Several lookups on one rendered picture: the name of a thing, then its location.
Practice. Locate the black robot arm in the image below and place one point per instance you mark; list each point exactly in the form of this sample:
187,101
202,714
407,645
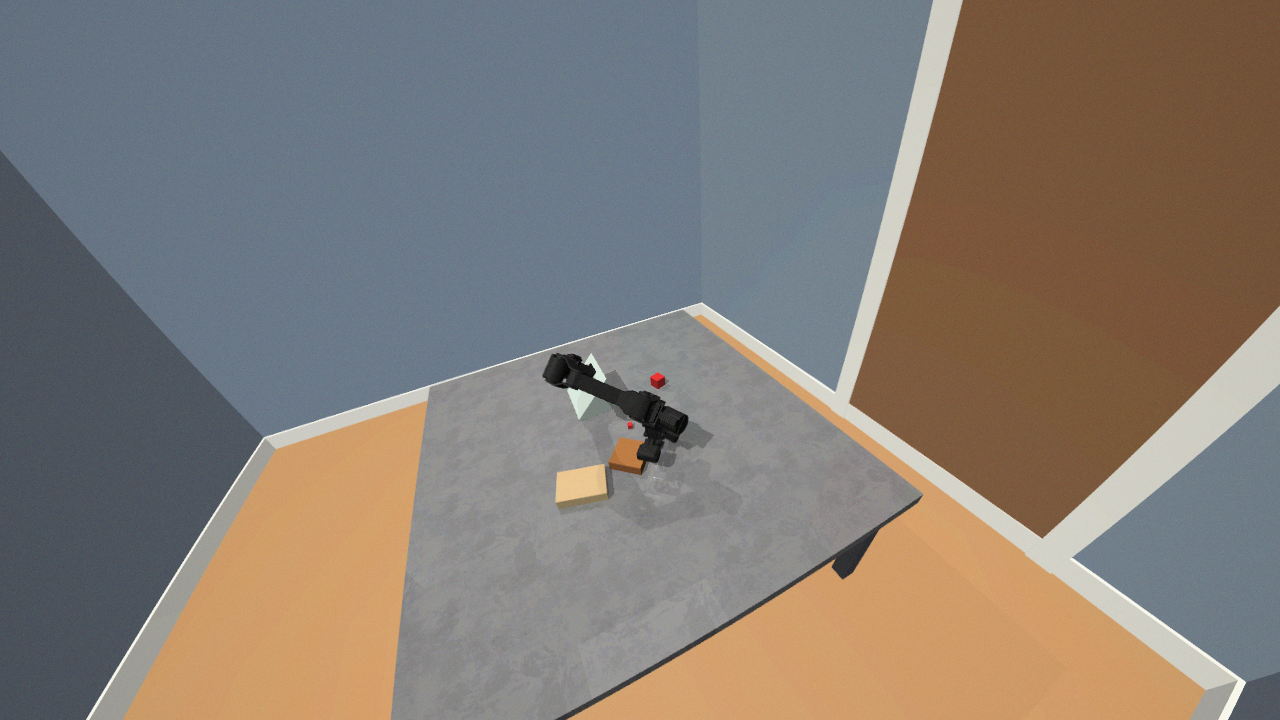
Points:
639,406

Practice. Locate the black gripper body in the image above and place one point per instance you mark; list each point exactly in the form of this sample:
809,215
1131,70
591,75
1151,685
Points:
651,450

